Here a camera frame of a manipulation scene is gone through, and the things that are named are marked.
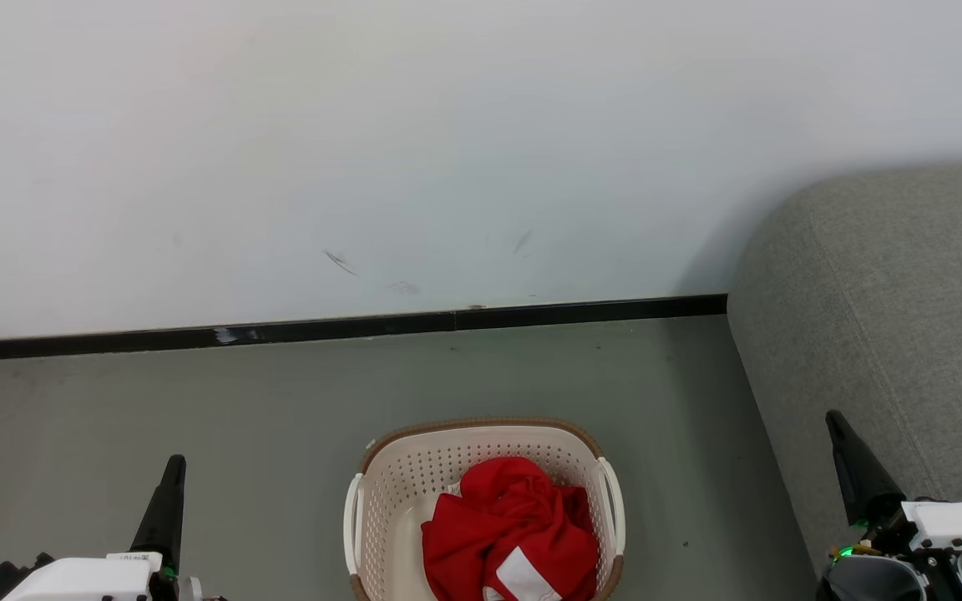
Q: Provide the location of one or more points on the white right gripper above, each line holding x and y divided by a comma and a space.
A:
961, 526

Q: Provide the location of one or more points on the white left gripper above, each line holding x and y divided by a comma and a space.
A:
84, 580

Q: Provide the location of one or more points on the red garment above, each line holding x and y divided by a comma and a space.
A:
514, 526

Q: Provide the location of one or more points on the grey fabric sofa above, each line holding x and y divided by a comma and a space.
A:
882, 317

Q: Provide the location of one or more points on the black cylindrical right gripper motor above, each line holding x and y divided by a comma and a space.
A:
873, 583

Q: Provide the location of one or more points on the cream perforated laundry basket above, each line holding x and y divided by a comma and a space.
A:
402, 517

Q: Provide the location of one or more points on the black wall baseboard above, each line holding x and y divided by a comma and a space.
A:
322, 328

